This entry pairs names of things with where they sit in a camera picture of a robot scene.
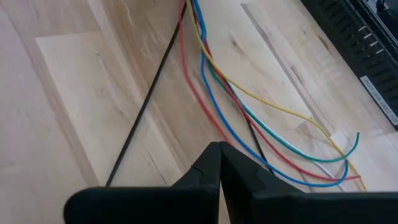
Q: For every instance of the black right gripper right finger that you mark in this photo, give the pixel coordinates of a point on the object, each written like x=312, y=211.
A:
x=280, y=208

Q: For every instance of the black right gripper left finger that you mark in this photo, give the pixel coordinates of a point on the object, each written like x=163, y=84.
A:
x=174, y=205

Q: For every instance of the black zip tie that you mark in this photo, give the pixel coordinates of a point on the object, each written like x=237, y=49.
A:
x=146, y=99

